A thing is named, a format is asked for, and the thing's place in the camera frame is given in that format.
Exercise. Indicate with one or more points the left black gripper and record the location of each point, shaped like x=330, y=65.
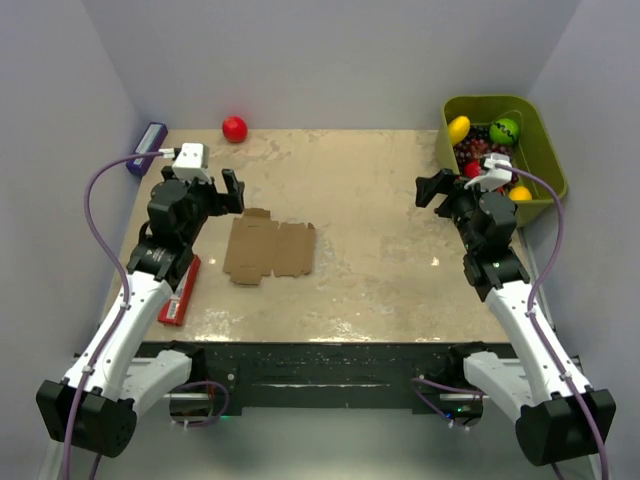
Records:
x=235, y=191

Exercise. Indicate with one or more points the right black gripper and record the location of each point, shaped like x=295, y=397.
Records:
x=428, y=188

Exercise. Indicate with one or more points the brown cardboard box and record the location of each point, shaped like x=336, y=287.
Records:
x=259, y=247

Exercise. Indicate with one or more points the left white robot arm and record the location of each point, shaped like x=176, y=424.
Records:
x=97, y=404

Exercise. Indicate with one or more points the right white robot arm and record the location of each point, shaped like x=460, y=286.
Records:
x=556, y=412

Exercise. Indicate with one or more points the purple rectangular box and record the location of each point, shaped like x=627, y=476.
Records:
x=151, y=140

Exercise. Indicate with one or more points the red rectangular box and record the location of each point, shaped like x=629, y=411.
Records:
x=174, y=311

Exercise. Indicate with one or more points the red dragon fruit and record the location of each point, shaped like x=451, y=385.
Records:
x=472, y=169

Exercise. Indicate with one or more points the red tomato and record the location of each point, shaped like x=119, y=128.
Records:
x=234, y=129

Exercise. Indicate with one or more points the purple grapes bunch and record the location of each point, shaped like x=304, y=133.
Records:
x=476, y=144

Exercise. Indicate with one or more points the yellow lemon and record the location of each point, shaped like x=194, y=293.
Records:
x=458, y=129

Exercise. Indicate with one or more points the small yellow orange fruit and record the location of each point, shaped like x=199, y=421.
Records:
x=520, y=193

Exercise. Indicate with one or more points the green striped fruit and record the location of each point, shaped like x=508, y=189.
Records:
x=504, y=131

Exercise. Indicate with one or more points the green plastic bin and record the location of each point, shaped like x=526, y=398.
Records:
x=533, y=153

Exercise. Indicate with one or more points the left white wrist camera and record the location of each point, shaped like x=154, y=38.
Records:
x=191, y=165

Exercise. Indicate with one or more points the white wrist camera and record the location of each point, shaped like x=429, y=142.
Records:
x=191, y=165
x=495, y=173

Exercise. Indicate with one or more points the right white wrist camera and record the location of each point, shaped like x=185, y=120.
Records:
x=495, y=173

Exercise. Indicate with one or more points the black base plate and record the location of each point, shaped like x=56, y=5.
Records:
x=417, y=377

